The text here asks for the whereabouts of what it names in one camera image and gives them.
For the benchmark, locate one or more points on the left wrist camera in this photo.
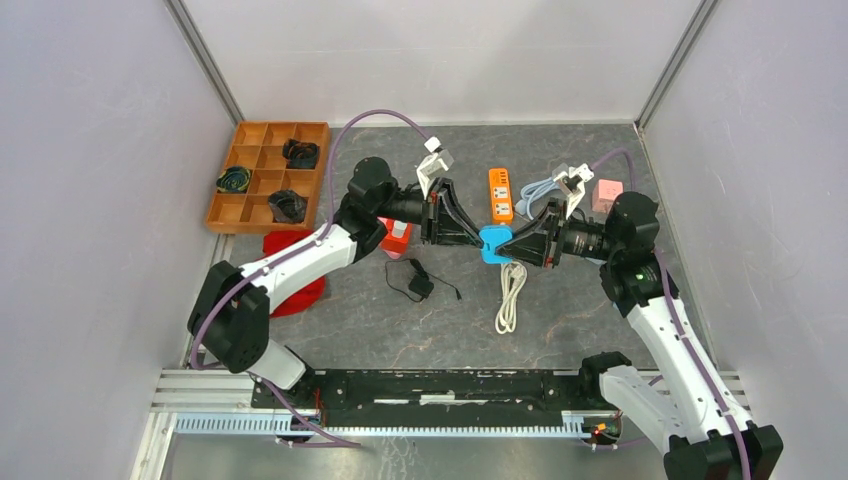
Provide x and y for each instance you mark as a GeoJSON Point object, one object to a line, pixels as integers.
{"type": "Point", "coordinates": [438, 161]}

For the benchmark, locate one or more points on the black green coiled item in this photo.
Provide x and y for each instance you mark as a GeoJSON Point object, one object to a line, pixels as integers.
{"type": "Point", "coordinates": [234, 180]}

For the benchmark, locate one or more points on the pink cube socket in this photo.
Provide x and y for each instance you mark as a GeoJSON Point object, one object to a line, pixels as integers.
{"type": "Point", "coordinates": [604, 195]}

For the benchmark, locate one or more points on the white cable duct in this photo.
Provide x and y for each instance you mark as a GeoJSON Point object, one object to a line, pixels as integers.
{"type": "Point", "coordinates": [285, 425]}

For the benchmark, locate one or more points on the black coiled item top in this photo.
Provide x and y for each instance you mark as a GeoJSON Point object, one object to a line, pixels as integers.
{"type": "Point", "coordinates": [300, 155]}

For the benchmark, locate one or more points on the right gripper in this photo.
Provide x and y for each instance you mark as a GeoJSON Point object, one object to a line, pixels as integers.
{"type": "Point", "coordinates": [533, 247]}

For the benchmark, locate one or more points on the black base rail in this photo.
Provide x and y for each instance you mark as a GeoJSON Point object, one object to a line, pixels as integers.
{"type": "Point", "coordinates": [471, 398]}

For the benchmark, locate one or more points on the blue plug adapter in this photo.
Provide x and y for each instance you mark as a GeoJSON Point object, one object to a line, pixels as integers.
{"type": "Point", "coordinates": [492, 237]}

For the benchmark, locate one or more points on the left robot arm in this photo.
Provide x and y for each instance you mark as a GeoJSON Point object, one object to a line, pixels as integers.
{"type": "Point", "coordinates": [231, 316]}

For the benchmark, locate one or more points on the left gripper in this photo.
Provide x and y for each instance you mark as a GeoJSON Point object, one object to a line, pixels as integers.
{"type": "Point", "coordinates": [448, 224]}

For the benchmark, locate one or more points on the wooden compartment tray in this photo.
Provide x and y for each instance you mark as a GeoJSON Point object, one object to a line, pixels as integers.
{"type": "Point", "coordinates": [257, 145]}

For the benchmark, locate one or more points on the red cube socket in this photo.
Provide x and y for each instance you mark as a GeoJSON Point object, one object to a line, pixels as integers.
{"type": "Point", "coordinates": [396, 241]}

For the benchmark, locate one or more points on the black charger with cable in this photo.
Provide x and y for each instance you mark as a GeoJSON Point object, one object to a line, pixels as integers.
{"type": "Point", "coordinates": [421, 284]}

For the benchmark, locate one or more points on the black coiled item bottom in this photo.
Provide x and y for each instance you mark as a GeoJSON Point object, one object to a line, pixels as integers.
{"type": "Point", "coordinates": [287, 207]}

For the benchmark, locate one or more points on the orange power strip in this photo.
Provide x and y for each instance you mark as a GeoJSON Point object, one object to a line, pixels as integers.
{"type": "Point", "coordinates": [500, 196]}

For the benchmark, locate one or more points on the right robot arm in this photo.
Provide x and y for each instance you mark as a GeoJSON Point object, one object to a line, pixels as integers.
{"type": "Point", "coordinates": [699, 428]}

